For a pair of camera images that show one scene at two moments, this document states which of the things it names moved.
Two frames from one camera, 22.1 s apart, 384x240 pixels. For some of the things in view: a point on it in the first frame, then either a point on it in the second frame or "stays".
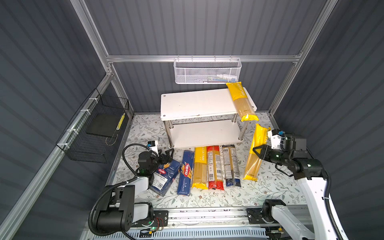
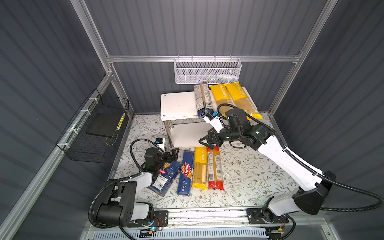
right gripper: [263, 152] -> [213, 134]
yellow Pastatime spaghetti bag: [254, 161] -> [222, 97]
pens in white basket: [219, 78] stays
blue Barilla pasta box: [163, 177] stays
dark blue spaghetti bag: [232, 174] -> [203, 99]
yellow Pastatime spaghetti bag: [200, 168] stays
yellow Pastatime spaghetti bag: [245, 110] stays
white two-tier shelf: [202, 118] stays
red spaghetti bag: [214, 167] stays
